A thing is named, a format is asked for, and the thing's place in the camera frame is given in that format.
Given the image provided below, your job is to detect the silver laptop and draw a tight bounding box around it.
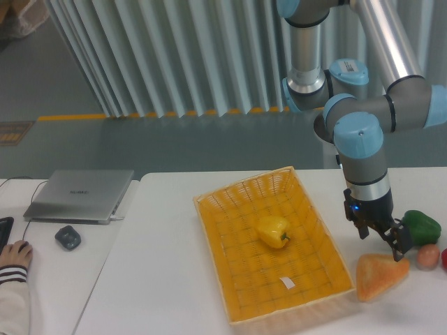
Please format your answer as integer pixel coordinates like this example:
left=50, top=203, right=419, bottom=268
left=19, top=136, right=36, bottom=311
left=24, top=170, right=134, bottom=224

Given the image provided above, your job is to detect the red fruit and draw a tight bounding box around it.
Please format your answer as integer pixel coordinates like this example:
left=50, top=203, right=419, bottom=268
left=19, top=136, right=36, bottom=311
left=441, top=248, right=447, bottom=269

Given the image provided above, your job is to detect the black laptop cable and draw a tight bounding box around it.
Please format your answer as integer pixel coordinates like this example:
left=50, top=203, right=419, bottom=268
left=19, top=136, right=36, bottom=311
left=0, top=175, right=36, bottom=196

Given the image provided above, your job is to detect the yellow woven basket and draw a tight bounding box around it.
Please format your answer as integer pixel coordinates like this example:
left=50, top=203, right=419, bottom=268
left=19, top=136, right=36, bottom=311
left=193, top=167, right=355, bottom=327

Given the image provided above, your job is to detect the dark grey earbuds case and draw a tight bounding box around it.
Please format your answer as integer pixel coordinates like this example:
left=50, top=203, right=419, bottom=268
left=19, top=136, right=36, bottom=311
left=54, top=225, right=82, bottom=251

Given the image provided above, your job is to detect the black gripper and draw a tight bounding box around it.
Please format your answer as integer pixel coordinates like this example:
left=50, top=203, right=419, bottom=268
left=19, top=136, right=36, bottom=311
left=344, top=188, right=413, bottom=262

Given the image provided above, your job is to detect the green bell pepper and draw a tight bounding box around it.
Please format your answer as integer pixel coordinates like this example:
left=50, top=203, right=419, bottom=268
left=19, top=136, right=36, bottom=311
left=402, top=209, right=441, bottom=246

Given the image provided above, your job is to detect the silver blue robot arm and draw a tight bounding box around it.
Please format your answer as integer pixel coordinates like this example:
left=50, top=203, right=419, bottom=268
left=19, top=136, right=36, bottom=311
left=277, top=1, right=446, bottom=261

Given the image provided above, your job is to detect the black keyboard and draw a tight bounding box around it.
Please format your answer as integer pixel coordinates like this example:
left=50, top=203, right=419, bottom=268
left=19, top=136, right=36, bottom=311
left=0, top=216, right=14, bottom=253

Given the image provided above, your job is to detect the white paper label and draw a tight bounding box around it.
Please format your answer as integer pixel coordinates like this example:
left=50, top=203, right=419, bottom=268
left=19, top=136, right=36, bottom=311
left=280, top=277, right=295, bottom=290

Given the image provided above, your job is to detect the yellow bell pepper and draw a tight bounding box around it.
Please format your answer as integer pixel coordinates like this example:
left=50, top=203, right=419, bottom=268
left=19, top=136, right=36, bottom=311
left=255, top=216, right=290, bottom=249

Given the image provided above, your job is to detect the person's hand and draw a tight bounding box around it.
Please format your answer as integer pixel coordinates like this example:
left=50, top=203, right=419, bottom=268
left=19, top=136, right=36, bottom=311
left=0, top=240, right=33, bottom=269

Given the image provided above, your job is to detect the black computer mouse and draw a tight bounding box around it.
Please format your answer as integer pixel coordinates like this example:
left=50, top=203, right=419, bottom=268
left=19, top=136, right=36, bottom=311
left=18, top=241, right=33, bottom=256

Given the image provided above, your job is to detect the black mouse cable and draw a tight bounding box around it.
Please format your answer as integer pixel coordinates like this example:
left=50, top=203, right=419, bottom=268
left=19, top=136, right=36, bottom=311
left=22, top=178, right=49, bottom=242

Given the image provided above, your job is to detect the triangular toasted bread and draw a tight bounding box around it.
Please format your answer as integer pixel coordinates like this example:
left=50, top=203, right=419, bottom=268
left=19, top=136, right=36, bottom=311
left=356, top=253, right=410, bottom=302

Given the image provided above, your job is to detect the striped sleeve forearm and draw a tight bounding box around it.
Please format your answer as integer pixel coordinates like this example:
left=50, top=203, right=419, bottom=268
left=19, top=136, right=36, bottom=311
left=1, top=265, right=30, bottom=334

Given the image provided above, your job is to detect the peach coloured egg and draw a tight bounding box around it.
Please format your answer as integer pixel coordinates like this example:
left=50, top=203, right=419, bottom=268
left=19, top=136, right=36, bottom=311
left=416, top=244, right=441, bottom=270

